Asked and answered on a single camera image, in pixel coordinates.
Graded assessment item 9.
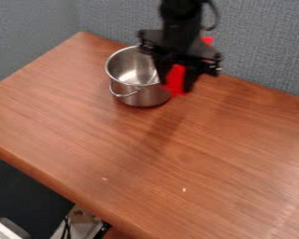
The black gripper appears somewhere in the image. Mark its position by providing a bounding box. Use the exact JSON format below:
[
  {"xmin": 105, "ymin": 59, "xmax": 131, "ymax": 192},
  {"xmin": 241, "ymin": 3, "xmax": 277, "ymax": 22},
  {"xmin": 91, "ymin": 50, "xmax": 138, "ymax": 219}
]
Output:
[{"xmin": 139, "ymin": 20, "xmax": 223, "ymax": 93}]

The red plastic block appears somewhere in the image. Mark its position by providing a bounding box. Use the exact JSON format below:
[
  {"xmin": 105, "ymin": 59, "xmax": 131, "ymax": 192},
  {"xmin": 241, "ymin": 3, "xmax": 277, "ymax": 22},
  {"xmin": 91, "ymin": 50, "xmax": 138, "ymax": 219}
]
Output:
[{"xmin": 162, "ymin": 35, "xmax": 215, "ymax": 97}]

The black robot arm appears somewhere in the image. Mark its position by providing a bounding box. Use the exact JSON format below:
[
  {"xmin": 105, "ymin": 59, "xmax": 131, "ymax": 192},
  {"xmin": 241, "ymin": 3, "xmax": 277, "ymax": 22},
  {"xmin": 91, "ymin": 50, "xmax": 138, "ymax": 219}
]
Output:
[{"xmin": 139, "ymin": 0, "xmax": 223, "ymax": 96}]

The stainless steel pot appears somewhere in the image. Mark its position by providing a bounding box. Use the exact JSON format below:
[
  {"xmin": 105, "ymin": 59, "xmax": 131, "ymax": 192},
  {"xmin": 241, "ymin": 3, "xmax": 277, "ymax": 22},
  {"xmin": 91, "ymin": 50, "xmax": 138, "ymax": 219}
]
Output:
[{"xmin": 104, "ymin": 46, "xmax": 171, "ymax": 107}]

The white object at corner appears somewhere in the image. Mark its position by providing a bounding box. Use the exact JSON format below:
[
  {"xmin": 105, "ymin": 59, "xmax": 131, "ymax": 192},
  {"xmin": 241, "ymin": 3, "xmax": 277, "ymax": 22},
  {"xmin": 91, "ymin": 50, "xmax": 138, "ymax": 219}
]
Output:
[{"xmin": 0, "ymin": 215, "xmax": 23, "ymax": 239}]

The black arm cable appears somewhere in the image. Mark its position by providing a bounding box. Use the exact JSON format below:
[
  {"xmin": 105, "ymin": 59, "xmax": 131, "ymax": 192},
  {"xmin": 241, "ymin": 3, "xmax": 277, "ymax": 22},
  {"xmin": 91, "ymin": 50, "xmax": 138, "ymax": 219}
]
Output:
[{"xmin": 199, "ymin": 0, "xmax": 220, "ymax": 32}]

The grey table leg frame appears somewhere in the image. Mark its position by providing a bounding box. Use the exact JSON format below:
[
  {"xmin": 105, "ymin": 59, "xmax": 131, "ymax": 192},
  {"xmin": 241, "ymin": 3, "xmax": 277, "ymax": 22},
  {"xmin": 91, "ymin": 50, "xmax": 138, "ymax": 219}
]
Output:
[{"xmin": 49, "ymin": 205, "xmax": 111, "ymax": 239}]

